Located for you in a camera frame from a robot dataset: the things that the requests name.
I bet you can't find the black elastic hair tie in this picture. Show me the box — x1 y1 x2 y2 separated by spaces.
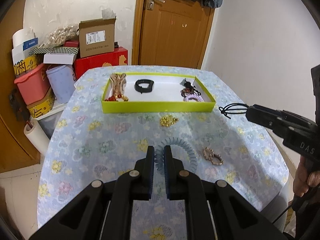
218 102 250 119

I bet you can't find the purple spiral hair tie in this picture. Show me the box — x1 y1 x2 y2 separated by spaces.
181 93 203 103

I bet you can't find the blue spiral hair tie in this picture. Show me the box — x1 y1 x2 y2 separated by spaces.
154 137 198 173

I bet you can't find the black bow hair clip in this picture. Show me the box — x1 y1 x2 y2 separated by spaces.
180 79 201 98

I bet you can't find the red bead bracelet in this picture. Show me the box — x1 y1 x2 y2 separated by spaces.
104 94 130 103

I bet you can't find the black smart wristband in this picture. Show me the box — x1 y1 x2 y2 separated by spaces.
134 79 154 94

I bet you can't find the person right hand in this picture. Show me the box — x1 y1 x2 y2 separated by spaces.
293 156 319 197

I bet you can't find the white paper roll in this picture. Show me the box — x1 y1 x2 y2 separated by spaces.
24 119 50 156

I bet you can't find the lime green shallow box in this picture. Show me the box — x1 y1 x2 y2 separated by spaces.
101 72 216 114

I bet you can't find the brown wooden door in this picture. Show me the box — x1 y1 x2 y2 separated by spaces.
131 0 214 69

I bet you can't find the light blue fabric bin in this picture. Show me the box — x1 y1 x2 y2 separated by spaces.
46 64 76 103

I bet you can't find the pink plastic storage bin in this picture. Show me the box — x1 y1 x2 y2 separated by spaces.
14 63 50 105

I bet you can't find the red gift box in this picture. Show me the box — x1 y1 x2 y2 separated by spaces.
74 47 128 79

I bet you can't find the white flat box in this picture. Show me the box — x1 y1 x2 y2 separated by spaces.
43 53 76 65

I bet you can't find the yellow patterned box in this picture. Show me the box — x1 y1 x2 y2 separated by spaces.
13 55 39 77

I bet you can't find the open cardboard box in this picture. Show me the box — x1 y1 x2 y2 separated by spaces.
79 18 116 58

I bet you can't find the bag of wooden beads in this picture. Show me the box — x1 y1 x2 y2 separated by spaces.
40 24 79 48

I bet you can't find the white blue carton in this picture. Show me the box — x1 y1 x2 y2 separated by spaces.
11 28 39 64

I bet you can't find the gold bead bracelet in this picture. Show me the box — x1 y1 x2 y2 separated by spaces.
159 114 180 128

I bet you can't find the silver door handle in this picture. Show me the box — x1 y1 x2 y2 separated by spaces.
146 0 165 10

